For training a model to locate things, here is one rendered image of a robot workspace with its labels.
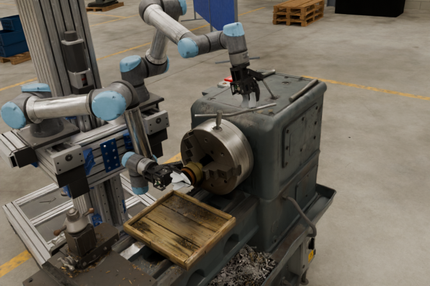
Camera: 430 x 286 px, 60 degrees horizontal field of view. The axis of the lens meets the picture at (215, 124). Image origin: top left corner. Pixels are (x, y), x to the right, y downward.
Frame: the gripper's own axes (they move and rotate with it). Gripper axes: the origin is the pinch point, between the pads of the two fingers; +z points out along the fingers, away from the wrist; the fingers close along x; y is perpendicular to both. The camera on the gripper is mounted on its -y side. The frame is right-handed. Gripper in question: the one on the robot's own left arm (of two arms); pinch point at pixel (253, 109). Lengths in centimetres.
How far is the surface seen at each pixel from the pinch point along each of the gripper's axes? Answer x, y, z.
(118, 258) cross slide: -18, 68, 29
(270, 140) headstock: 5.0, 0.0, 13.8
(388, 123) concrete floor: -39, -283, 124
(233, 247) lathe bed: -11, 21, 57
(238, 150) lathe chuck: -2.6, 11.9, 13.2
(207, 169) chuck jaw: -11.3, 23.4, 17.3
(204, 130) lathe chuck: -14.2, 16.7, 2.9
